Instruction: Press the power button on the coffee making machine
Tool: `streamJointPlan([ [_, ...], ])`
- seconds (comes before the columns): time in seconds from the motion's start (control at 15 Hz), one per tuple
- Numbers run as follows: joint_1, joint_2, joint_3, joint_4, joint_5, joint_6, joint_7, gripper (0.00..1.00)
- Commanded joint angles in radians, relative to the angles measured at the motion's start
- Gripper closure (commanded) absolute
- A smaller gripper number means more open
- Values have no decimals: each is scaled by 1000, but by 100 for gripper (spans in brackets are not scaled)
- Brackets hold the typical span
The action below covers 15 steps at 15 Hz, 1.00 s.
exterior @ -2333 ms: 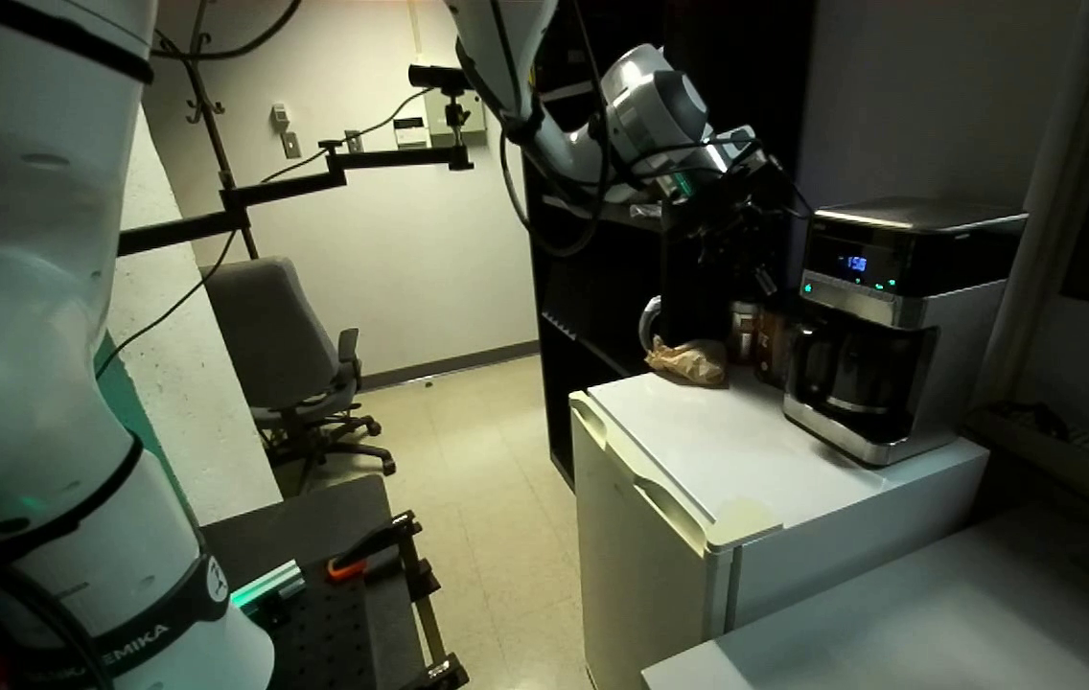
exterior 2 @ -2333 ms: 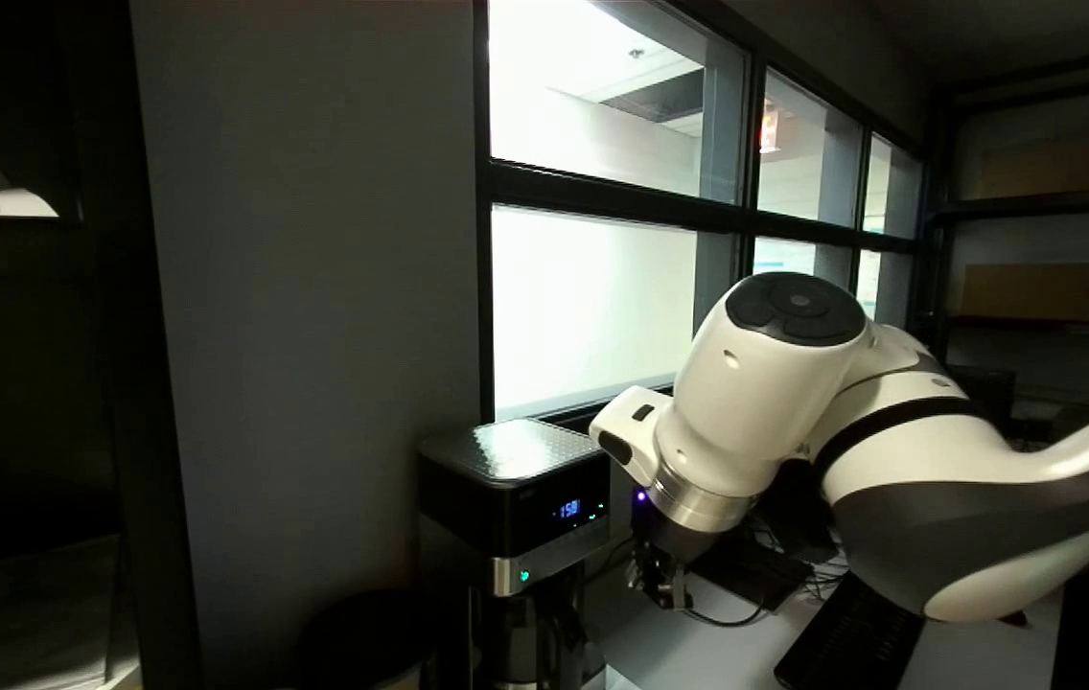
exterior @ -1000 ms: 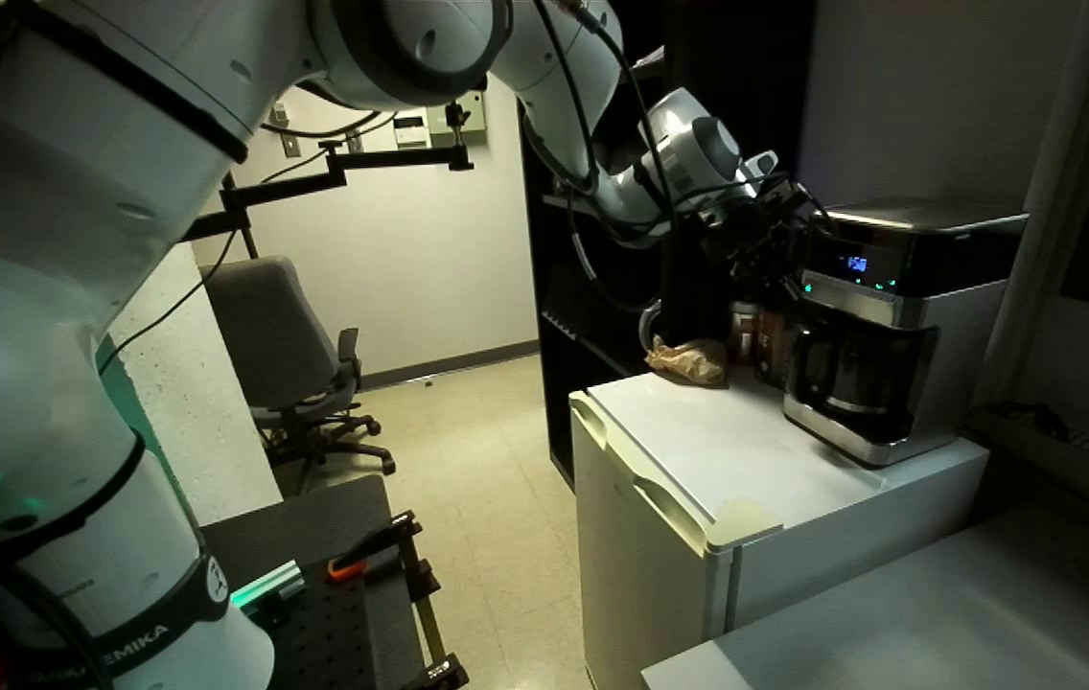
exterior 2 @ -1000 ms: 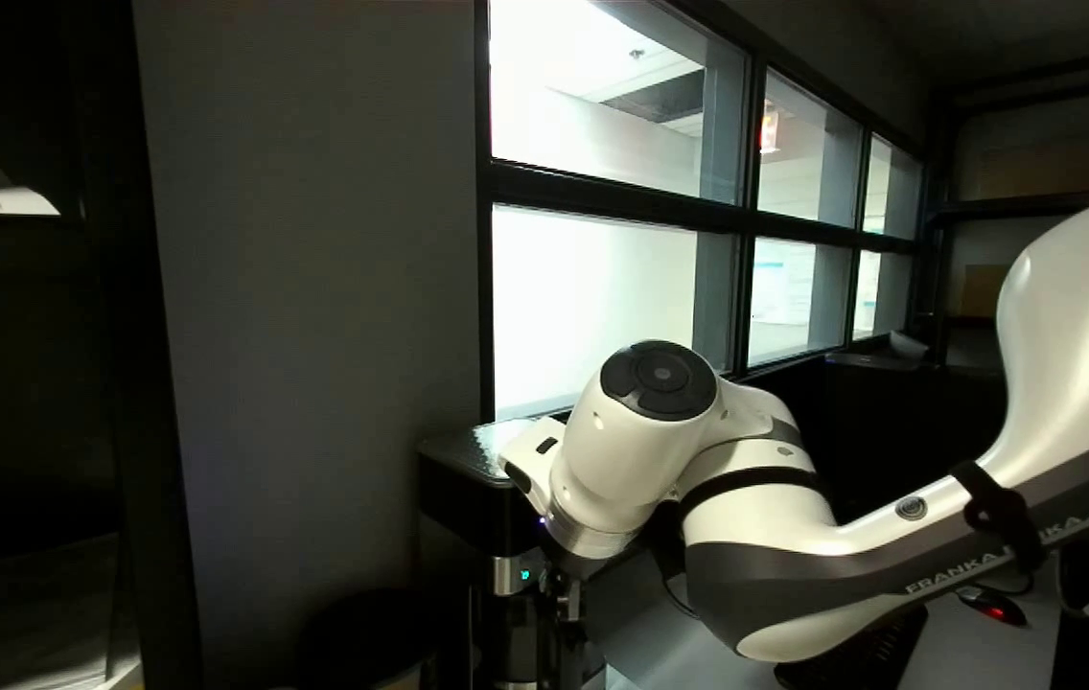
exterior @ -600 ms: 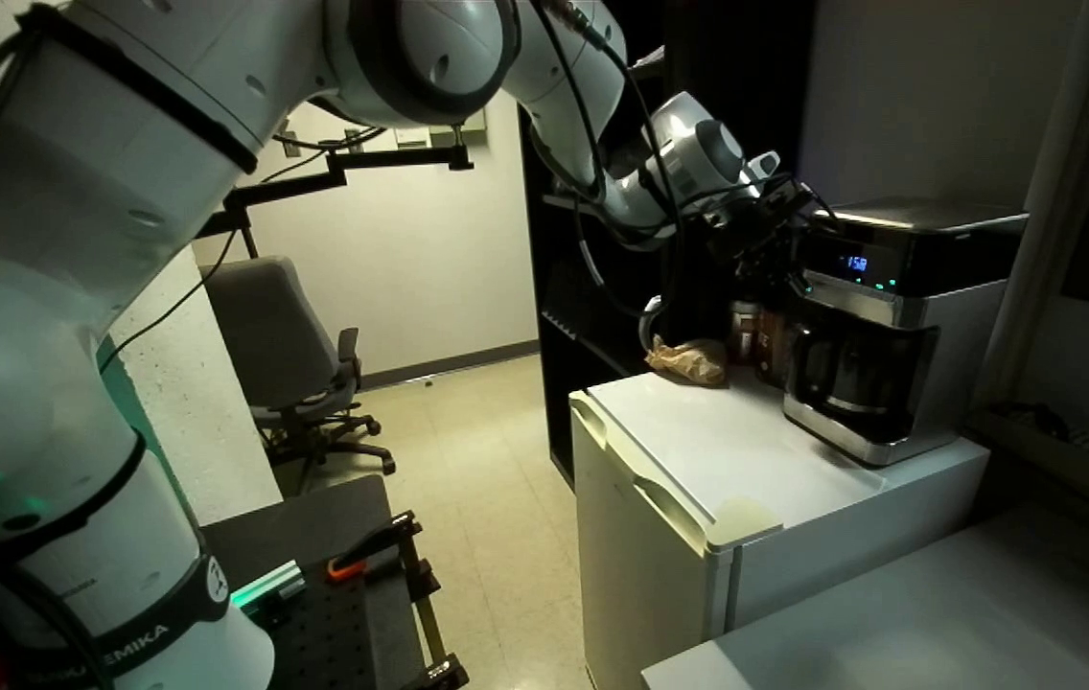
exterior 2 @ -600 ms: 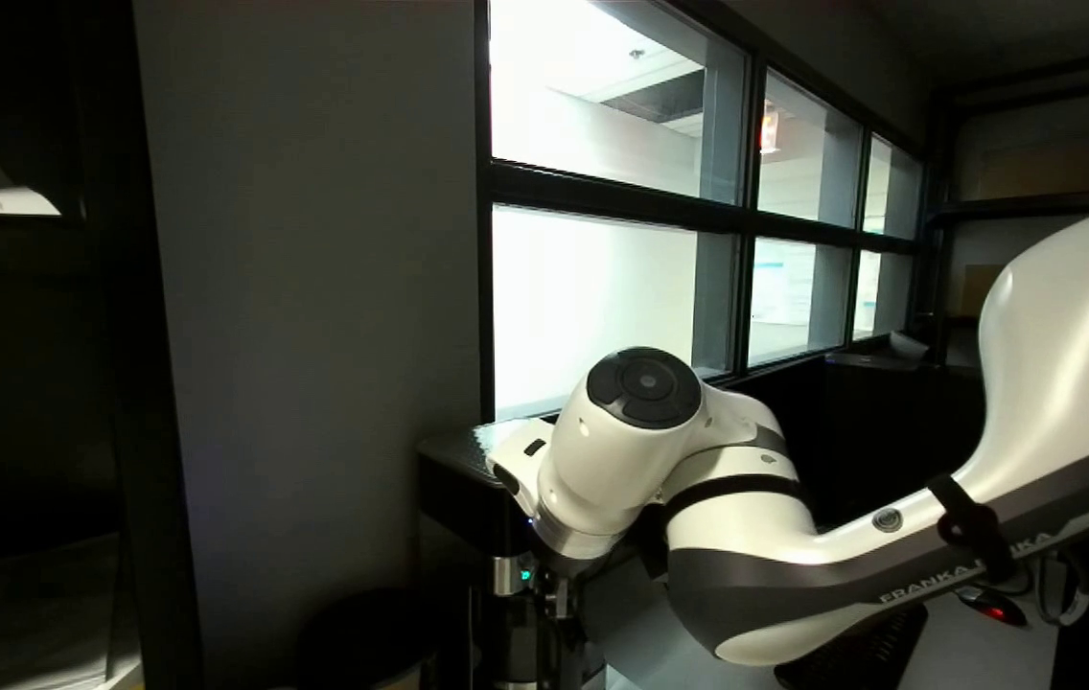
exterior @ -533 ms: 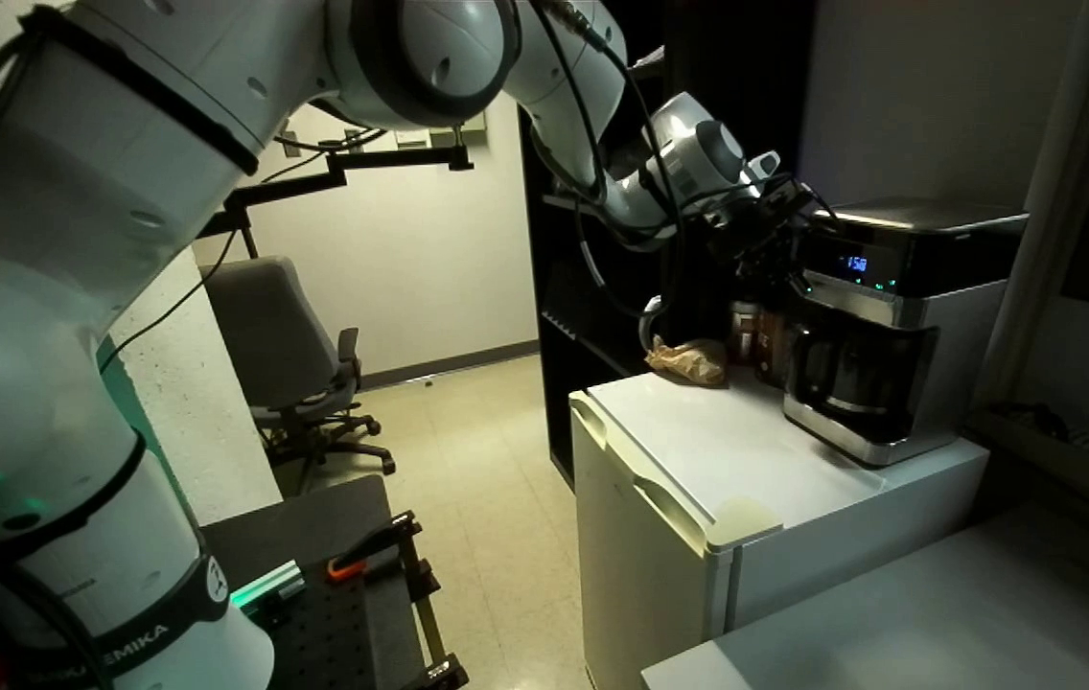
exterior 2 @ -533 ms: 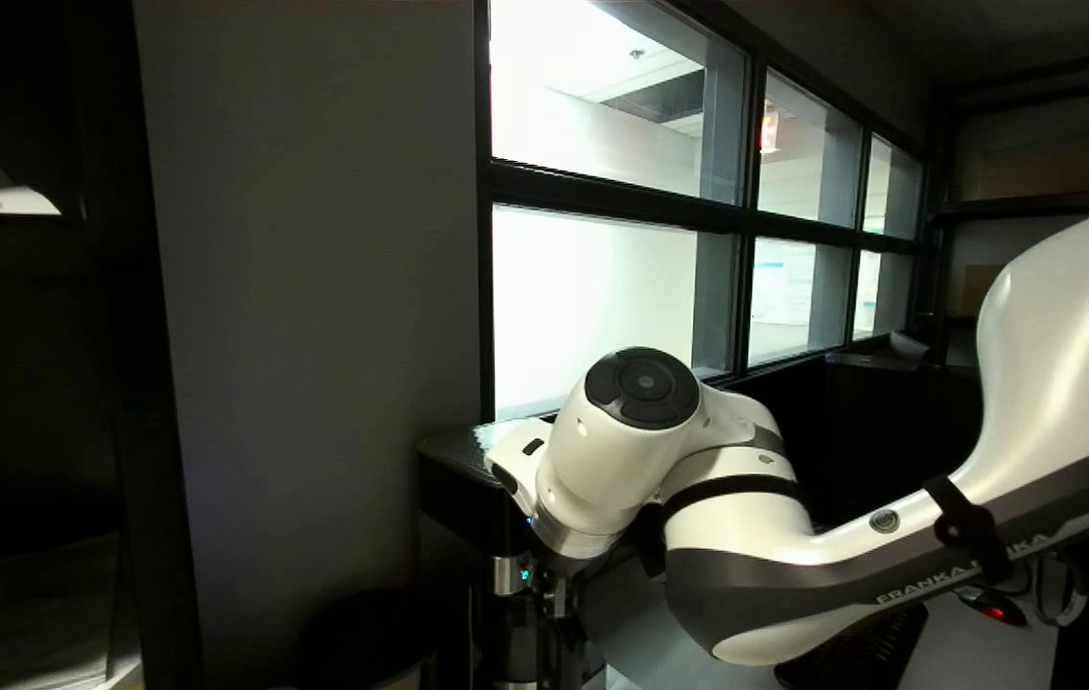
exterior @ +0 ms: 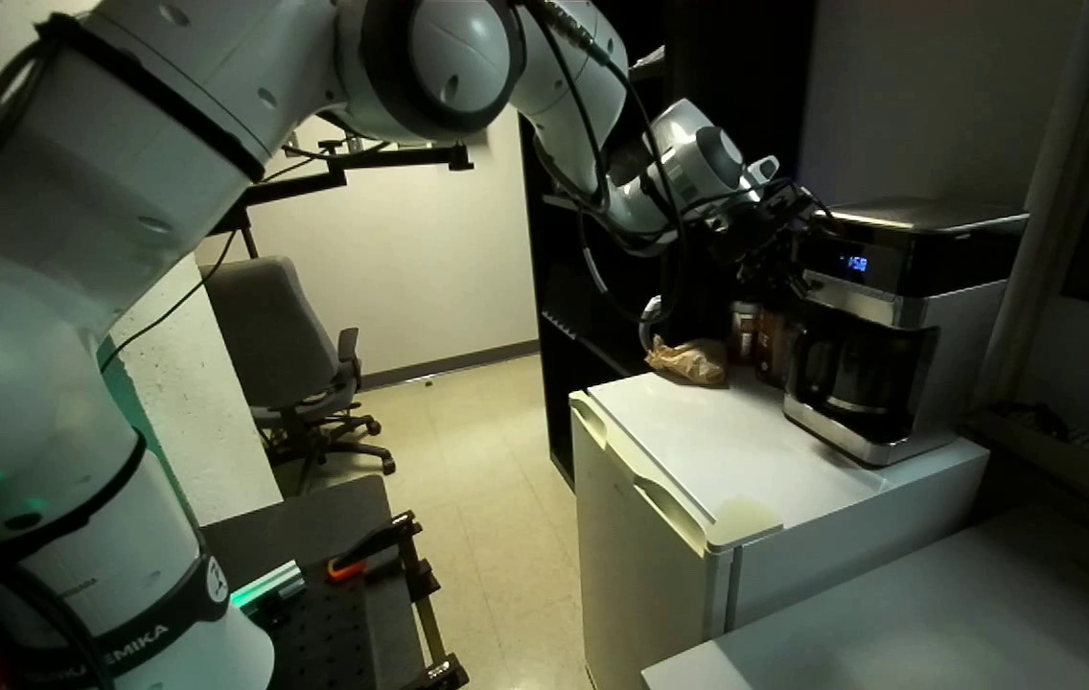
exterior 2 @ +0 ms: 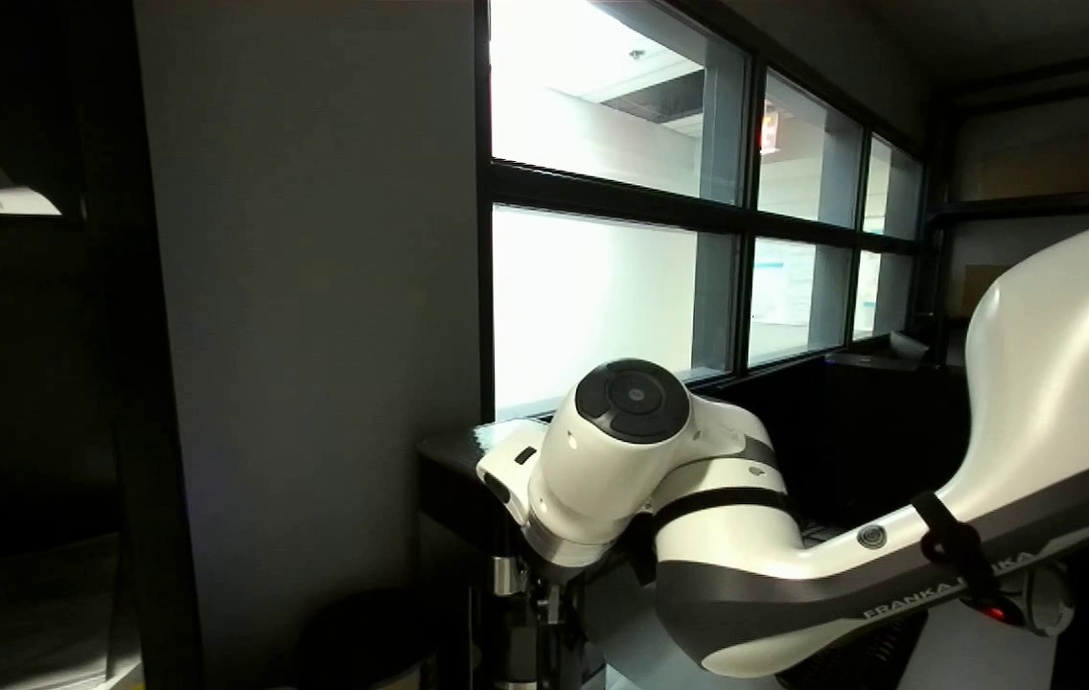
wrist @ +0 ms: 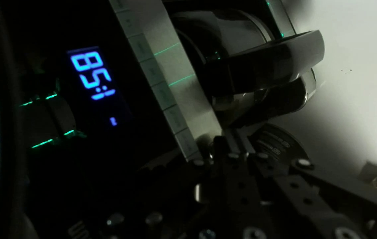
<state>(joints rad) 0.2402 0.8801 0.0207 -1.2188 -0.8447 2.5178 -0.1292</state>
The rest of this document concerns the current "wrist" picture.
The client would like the black cylindrical device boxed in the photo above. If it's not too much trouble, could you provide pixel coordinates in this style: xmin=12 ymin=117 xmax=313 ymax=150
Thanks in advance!
xmin=170 ymin=7 xmax=326 ymax=130

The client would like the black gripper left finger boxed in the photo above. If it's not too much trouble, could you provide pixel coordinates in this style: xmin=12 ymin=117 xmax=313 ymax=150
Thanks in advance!
xmin=101 ymin=134 xmax=243 ymax=239

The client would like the black silver coffee machine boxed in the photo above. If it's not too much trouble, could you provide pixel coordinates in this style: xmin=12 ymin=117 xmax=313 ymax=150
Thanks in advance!
xmin=0 ymin=0 xmax=326 ymax=239

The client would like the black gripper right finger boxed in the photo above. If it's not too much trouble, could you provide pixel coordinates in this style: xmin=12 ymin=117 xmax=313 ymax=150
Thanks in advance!
xmin=229 ymin=132 xmax=377 ymax=239

